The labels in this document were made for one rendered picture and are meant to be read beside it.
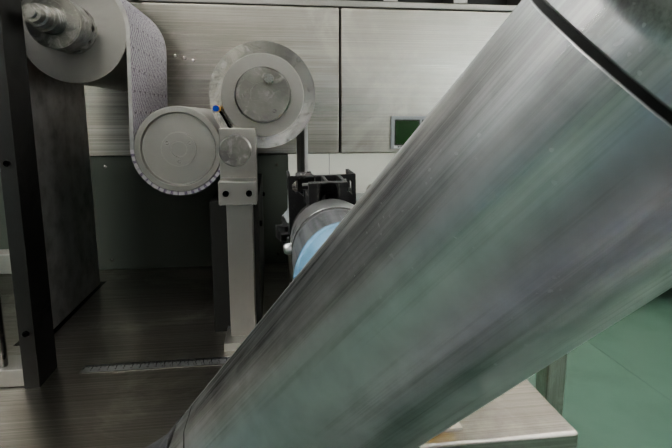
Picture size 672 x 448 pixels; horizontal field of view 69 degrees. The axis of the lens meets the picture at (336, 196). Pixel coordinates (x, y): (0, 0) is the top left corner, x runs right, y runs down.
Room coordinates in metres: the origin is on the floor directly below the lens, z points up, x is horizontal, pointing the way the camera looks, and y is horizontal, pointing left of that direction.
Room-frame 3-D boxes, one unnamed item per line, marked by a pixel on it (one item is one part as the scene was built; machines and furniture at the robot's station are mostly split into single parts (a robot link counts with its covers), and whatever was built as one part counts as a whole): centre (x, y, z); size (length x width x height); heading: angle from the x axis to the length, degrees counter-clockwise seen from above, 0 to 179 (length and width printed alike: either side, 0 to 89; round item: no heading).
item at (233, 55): (0.71, 0.10, 1.25); 0.15 x 0.01 x 0.15; 97
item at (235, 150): (0.63, 0.13, 1.18); 0.04 x 0.02 x 0.04; 97
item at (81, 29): (0.66, 0.35, 1.33); 0.06 x 0.06 x 0.06; 7
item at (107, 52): (0.81, 0.37, 1.33); 0.25 x 0.14 x 0.14; 7
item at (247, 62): (0.83, 0.12, 1.25); 0.26 x 0.12 x 0.12; 7
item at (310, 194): (0.50, 0.01, 1.12); 0.12 x 0.08 x 0.09; 7
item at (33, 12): (0.60, 0.34, 1.33); 0.06 x 0.03 x 0.03; 7
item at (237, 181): (0.67, 0.13, 1.05); 0.06 x 0.05 x 0.31; 7
